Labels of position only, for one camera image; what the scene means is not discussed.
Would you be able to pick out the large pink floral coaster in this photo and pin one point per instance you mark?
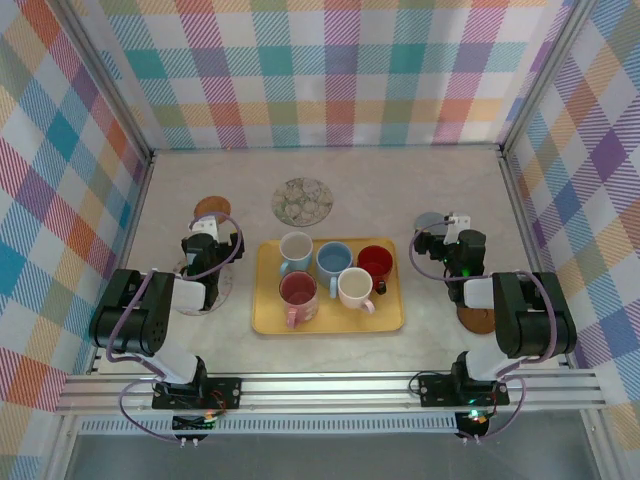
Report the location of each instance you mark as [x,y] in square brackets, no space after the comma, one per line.
[226,290]

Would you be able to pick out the small light brown coaster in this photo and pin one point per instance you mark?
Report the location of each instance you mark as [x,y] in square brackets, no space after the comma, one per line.
[210,205]

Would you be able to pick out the small grey coaster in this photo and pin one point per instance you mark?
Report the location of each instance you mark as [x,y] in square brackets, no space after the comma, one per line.
[430,220]

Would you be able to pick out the small dark brown coaster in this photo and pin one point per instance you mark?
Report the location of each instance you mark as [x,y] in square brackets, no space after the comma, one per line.
[475,320]

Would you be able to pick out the light blue white-lined mug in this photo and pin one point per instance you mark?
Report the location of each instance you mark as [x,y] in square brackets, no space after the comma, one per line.
[296,247]

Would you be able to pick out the red mug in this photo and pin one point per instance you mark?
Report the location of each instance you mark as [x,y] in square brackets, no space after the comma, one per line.
[375,260]

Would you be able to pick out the pink floral mug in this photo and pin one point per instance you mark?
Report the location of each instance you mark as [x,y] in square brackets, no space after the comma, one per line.
[298,290]

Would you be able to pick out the large green floral coaster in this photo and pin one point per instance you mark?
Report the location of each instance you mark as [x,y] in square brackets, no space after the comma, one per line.
[302,202]

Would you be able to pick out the pale pink mug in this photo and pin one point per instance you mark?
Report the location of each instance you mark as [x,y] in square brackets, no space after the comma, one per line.
[355,285]

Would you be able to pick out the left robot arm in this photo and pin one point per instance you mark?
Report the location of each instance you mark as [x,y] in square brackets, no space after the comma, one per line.
[170,360]

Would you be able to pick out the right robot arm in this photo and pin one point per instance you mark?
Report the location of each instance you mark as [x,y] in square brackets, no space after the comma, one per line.
[510,300]

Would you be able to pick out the left aluminium side bar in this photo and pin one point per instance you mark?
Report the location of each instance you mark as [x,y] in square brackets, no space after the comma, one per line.
[130,225]

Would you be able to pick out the aluminium side bar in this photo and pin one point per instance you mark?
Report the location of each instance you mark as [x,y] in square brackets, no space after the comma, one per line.
[511,170]
[130,225]

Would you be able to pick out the right aluminium side bar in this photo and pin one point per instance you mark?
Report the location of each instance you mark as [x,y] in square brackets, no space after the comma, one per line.
[511,170]

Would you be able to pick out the yellow tray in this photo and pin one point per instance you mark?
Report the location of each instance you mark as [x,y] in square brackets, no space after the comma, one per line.
[350,322]

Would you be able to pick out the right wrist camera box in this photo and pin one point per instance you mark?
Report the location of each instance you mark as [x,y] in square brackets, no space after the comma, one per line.
[457,222]

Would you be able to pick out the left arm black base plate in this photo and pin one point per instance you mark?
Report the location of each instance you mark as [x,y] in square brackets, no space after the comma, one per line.
[225,392]

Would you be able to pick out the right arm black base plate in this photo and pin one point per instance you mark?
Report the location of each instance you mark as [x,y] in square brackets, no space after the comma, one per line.
[435,390]

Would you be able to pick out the aluminium rear frame bar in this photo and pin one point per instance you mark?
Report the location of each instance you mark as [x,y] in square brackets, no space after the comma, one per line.
[325,147]

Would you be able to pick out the aluminium mounting rail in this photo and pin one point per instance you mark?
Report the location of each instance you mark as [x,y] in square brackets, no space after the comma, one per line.
[325,395]

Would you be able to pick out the left aluminium corner post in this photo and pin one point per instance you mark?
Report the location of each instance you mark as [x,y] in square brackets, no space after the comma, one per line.
[117,85]

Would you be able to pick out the aluminium corner post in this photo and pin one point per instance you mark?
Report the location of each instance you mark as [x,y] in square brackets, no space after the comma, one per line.
[544,75]
[117,85]

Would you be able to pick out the right aluminium corner post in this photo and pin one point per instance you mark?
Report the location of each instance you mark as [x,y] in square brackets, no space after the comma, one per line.
[544,75]

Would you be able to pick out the right aluminium frame leg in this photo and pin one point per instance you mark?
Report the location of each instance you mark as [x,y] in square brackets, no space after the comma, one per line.
[597,440]

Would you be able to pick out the aluminium frame leg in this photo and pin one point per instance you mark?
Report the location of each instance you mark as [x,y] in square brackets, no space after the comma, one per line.
[597,440]
[60,450]

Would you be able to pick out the left aluminium frame leg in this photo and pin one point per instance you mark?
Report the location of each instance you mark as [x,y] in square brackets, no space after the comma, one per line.
[60,450]

